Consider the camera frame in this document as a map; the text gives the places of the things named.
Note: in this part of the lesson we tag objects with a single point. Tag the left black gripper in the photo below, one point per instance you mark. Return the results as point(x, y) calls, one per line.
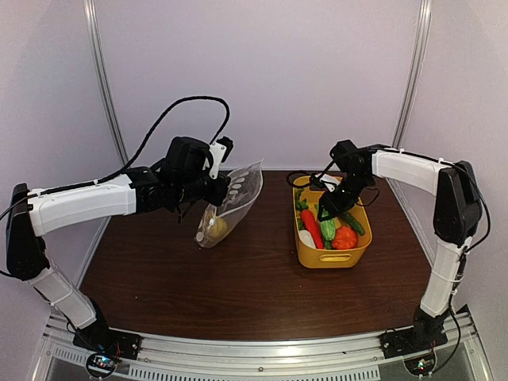
point(216, 197)

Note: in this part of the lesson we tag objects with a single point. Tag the left aluminium frame post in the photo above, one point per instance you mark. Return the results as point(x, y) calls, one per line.
point(91, 19)

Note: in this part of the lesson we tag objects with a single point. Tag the circuit board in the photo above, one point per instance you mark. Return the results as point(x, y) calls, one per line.
point(100, 366)
point(420, 365)

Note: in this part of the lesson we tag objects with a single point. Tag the yellow toy squash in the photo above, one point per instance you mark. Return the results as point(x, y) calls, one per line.
point(216, 229)

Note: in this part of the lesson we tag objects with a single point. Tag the left circuit board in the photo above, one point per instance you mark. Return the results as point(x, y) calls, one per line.
point(100, 366)

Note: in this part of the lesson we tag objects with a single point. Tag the dark green toy cucumber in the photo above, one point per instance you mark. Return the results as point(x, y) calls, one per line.
point(357, 227)

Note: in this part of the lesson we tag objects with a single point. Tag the right aluminium frame post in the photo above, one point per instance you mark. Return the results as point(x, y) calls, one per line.
point(418, 56)

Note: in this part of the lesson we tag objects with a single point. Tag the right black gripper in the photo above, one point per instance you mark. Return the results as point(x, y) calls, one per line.
point(336, 204)

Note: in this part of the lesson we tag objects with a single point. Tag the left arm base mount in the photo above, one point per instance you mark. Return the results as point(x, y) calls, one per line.
point(114, 343)

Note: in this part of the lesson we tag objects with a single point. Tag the dotted clear zip bag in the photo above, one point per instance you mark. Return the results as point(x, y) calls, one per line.
point(244, 189)

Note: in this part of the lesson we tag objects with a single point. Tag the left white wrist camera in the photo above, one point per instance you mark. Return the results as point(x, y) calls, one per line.
point(219, 150)

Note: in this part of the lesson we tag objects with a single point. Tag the orange toy carrot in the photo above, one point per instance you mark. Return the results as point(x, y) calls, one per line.
point(306, 219)

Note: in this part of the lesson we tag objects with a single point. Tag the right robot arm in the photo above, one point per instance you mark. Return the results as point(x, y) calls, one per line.
point(457, 209)

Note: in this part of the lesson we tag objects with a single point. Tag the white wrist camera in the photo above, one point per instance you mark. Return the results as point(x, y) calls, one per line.
point(323, 182)
point(219, 150)

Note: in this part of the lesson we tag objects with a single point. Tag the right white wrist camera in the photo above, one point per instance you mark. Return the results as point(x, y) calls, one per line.
point(323, 182)

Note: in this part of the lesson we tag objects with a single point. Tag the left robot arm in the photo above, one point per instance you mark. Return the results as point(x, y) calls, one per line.
point(187, 174)

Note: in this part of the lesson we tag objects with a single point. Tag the orange toy pumpkin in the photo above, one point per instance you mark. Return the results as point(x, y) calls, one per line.
point(345, 238)

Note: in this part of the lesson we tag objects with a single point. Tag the aluminium frame post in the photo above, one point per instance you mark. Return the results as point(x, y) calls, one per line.
point(91, 19)
point(418, 56)

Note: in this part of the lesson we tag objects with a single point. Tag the front aluminium rail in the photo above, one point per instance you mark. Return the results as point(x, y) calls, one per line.
point(355, 357)

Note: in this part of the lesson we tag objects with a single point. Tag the light green toy gourd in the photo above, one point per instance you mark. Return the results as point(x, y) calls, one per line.
point(328, 231)

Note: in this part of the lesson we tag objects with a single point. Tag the yellow plastic basket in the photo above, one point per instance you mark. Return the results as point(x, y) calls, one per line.
point(324, 258)

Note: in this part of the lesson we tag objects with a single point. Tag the right circuit board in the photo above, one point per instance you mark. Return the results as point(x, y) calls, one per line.
point(420, 365)

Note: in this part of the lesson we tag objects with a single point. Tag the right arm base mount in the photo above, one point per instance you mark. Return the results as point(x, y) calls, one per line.
point(402, 342)

